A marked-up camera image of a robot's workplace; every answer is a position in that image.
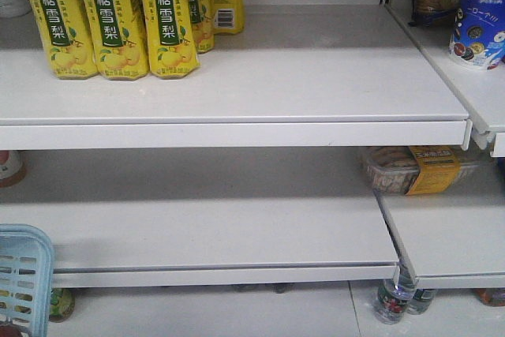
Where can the light blue plastic basket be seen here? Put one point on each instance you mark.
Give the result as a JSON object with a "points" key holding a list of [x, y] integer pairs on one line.
{"points": [[27, 262]]}

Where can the white store shelving unit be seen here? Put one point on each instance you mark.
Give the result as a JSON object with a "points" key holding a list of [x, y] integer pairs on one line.
{"points": [[232, 202]]}

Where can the clear cookie tray yellow band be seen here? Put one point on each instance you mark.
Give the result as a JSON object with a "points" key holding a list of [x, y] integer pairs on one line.
{"points": [[415, 170]]}

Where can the clear water bottle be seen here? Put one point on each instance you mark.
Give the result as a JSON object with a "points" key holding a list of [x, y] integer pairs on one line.
{"points": [[391, 300]]}

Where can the blue cookie cup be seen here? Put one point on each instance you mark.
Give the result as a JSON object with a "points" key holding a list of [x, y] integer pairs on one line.
{"points": [[477, 40]]}

